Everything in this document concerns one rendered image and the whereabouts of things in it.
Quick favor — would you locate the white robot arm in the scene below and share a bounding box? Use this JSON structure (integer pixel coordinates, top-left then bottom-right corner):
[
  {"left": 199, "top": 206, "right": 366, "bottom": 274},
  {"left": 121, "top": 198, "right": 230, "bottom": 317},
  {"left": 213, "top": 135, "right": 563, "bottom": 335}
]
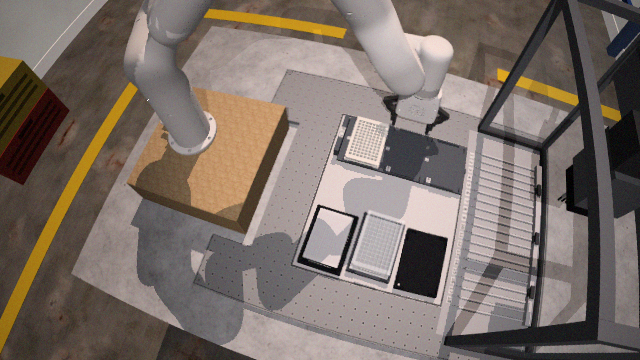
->
[{"left": 123, "top": 0, "right": 454, "bottom": 155}]

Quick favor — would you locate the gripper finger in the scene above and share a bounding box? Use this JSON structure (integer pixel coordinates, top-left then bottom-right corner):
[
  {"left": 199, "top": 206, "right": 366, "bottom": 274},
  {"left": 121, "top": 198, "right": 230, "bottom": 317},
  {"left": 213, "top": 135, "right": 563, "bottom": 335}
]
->
[
  {"left": 383, "top": 95, "right": 399, "bottom": 125},
  {"left": 425, "top": 107, "right": 450, "bottom": 135}
]

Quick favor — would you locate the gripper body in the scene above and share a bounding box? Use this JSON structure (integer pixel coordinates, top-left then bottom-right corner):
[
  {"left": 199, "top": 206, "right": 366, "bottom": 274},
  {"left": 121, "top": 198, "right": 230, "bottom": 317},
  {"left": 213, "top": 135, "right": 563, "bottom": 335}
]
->
[{"left": 395, "top": 89, "right": 442, "bottom": 124}]

